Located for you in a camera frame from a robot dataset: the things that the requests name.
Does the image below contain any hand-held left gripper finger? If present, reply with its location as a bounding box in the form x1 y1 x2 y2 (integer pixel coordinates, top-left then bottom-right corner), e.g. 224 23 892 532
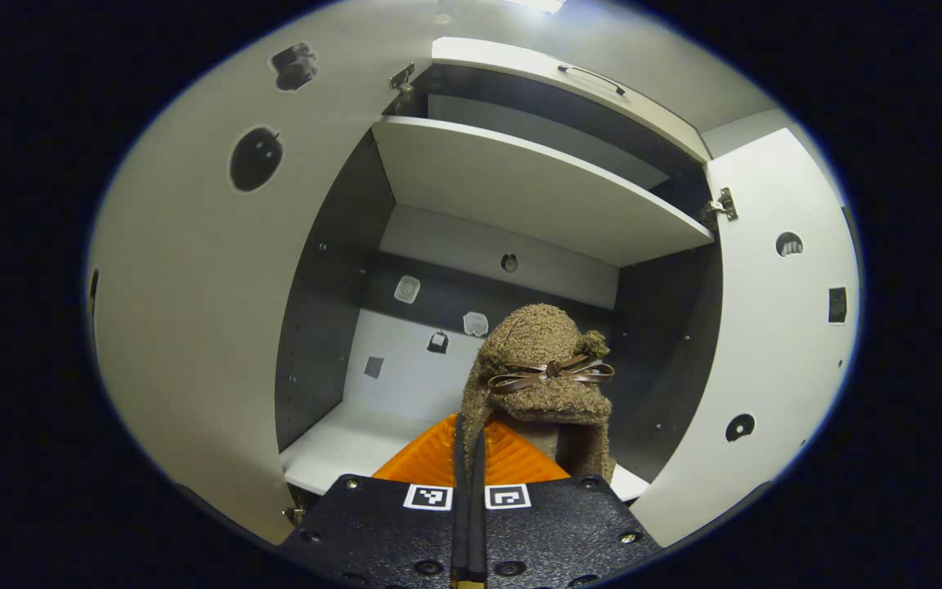
279 413 472 589
471 417 664 589

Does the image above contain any brown fuzzy shoe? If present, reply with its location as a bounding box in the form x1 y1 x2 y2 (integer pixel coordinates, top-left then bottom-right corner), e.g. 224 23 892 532
460 303 616 485

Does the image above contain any white cabinet door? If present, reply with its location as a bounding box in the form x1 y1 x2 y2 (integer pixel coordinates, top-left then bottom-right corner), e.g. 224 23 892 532
626 127 862 549
85 0 439 547

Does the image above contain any white shoe cabinet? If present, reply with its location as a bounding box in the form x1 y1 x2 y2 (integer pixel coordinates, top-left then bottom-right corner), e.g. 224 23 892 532
275 37 724 501

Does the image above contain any white cabinet drawer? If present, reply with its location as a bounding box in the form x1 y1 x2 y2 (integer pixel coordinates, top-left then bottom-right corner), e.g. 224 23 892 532
430 37 713 164

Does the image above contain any metal drawer handle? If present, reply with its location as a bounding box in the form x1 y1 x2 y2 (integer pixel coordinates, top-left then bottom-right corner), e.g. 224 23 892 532
557 64 627 97

